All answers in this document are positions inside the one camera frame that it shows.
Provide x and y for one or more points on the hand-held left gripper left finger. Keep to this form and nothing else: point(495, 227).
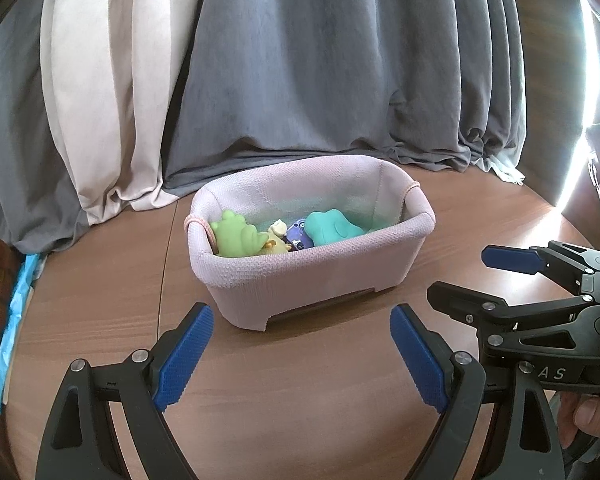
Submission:
point(185, 355)

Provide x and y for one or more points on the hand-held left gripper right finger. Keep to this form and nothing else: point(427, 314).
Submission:
point(417, 360)

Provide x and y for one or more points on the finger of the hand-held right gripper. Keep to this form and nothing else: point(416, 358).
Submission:
point(510, 259)
point(460, 302)

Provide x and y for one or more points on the pink fabric basket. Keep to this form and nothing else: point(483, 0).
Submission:
point(330, 280)

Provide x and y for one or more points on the green frog toy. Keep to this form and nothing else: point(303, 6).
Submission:
point(235, 237)

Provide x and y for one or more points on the yellow chick plush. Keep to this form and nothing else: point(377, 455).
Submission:
point(276, 249)

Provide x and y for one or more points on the teal flower plush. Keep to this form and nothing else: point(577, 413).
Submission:
point(332, 227)

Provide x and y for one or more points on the purple toy camera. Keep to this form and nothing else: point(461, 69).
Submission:
point(297, 237)

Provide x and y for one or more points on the person's right hand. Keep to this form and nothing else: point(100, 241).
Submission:
point(592, 415)

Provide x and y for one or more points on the white sheer curtain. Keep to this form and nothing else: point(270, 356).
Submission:
point(502, 170)

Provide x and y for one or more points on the light blue strip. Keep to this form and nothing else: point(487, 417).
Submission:
point(17, 310)

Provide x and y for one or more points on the grey curtain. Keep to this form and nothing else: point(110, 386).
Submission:
point(330, 60)
point(15, 135)

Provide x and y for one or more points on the beige curtain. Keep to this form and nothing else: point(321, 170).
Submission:
point(120, 85)

